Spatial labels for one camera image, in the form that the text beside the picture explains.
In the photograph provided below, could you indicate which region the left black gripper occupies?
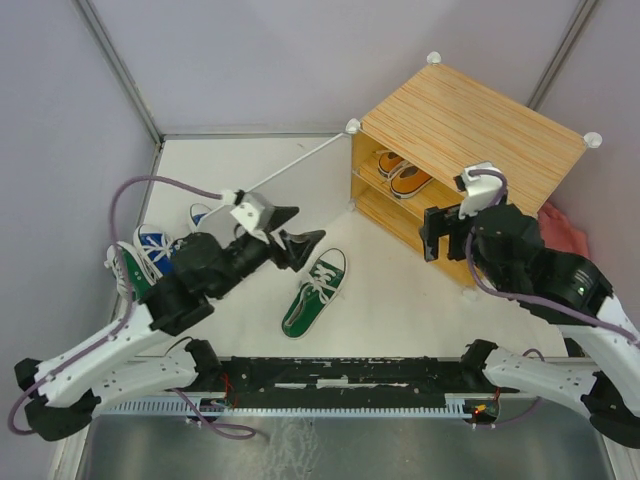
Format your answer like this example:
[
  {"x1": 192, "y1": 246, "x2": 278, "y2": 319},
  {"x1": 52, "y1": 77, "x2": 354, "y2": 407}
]
[{"x1": 210, "y1": 205, "x2": 326, "y2": 299}]

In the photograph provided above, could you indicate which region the green sneaker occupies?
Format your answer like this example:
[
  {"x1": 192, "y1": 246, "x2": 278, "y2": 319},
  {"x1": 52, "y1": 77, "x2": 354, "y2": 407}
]
[
  {"x1": 281, "y1": 248, "x2": 348, "y2": 339},
  {"x1": 104, "y1": 241, "x2": 160, "y2": 302}
]

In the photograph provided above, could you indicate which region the white cabinet door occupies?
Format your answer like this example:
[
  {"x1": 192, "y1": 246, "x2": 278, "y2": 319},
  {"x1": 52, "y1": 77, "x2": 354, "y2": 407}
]
[{"x1": 211, "y1": 133, "x2": 352, "y2": 233}]

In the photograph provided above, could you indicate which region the wooden shoe cabinet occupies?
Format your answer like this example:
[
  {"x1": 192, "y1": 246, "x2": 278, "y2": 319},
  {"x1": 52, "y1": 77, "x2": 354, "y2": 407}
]
[{"x1": 344, "y1": 50, "x2": 604, "y2": 301}]

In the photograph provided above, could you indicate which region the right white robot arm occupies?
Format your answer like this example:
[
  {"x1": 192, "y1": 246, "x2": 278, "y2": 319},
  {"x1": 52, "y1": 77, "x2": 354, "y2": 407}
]
[{"x1": 419, "y1": 204, "x2": 639, "y2": 449}]

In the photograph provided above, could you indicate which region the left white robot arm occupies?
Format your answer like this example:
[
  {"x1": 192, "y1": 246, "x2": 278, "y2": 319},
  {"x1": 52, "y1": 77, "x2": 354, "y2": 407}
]
[{"x1": 14, "y1": 202, "x2": 326, "y2": 441}]

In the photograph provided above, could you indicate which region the blue sneaker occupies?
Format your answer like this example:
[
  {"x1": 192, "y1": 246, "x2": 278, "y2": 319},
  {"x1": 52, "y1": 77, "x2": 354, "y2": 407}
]
[
  {"x1": 133, "y1": 224, "x2": 177, "y2": 277},
  {"x1": 188, "y1": 203, "x2": 212, "y2": 233}
]

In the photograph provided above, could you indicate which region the pink cloth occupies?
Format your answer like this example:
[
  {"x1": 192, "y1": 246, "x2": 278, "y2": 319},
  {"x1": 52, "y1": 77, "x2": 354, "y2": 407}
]
[{"x1": 538, "y1": 202, "x2": 590, "y2": 258}]

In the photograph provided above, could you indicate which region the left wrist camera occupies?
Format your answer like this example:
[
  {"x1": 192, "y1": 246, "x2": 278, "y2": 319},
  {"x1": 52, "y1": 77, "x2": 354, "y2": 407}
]
[{"x1": 221, "y1": 190, "x2": 275, "y2": 243}]

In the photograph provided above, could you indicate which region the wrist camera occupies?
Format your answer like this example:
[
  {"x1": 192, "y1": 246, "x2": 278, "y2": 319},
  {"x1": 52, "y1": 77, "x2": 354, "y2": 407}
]
[
  {"x1": 454, "y1": 162, "x2": 508, "y2": 220},
  {"x1": 221, "y1": 190, "x2": 275, "y2": 243}
]

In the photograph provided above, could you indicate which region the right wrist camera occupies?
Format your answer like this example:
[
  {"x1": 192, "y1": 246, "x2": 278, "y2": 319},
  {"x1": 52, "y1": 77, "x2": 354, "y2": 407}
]
[{"x1": 454, "y1": 162, "x2": 508, "y2": 220}]

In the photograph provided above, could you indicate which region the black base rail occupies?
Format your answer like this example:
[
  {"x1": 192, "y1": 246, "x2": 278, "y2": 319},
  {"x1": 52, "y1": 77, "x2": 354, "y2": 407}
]
[{"x1": 188, "y1": 357, "x2": 496, "y2": 407}]

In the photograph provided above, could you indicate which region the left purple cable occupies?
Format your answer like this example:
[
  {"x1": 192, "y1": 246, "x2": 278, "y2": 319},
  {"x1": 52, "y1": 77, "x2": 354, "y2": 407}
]
[{"x1": 7, "y1": 175, "x2": 226, "y2": 435}]

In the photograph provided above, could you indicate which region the light blue cable duct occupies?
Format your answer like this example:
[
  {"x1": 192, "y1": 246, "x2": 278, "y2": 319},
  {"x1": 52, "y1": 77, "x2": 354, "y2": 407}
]
[{"x1": 102, "y1": 394, "x2": 472, "y2": 420}]

